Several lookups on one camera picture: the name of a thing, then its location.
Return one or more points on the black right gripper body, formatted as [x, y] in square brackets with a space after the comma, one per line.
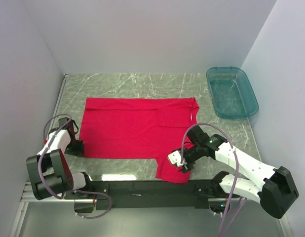
[191, 154]

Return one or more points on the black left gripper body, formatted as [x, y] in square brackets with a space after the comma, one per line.
[75, 147]

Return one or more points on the red t shirt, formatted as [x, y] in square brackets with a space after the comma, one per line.
[124, 128]

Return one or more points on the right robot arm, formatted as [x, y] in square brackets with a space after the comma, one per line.
[273, 188]

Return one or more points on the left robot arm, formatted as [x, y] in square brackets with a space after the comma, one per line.
[48, 170]

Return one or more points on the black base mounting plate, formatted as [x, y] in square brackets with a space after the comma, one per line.
[158, 201]

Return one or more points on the teal plastic bin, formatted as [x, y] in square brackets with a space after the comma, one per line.
[231, 93]

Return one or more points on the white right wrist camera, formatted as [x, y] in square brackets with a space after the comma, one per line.
[176, 159]

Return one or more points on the aluminium frame rail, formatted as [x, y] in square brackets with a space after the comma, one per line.
[202, 188]

